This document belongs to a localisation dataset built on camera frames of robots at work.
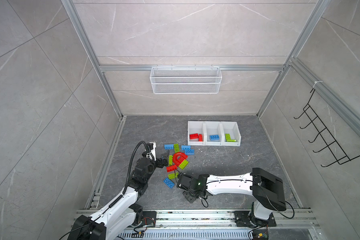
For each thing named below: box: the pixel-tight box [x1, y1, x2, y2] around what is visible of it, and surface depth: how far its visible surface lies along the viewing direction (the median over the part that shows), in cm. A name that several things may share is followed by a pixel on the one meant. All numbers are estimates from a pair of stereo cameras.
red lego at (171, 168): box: [166, 164, 177, 173], surface depth 92 cm
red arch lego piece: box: [172, 152, 189, 166], surface depth 97 cm
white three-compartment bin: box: [187, 121, 242, 147], surface depth 106 cm
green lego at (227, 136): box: [224, 133, 232, 142], surface depth 107 cm
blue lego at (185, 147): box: [181, 145, 192, 151], surface depth 100 cm
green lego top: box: [174, 143, 180, 153], surface depth 101 cm
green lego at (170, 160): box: [168, 154, 173, 166], surface depth 94 cm
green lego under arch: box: [179, 159, 189, 170], surface depth 93 cm
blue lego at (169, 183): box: [163, 177, 175, 189], surface depth 85 cm
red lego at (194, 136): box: [189, 133, 199, 140], surface depth 106 cm
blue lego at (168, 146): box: [164, 144, 174, 150], surface depth 100 cm
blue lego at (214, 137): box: [209, 135, 220, 141], surface depth 106 cm
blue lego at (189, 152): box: [185, 149, 195, 155], surface depth 100 cm
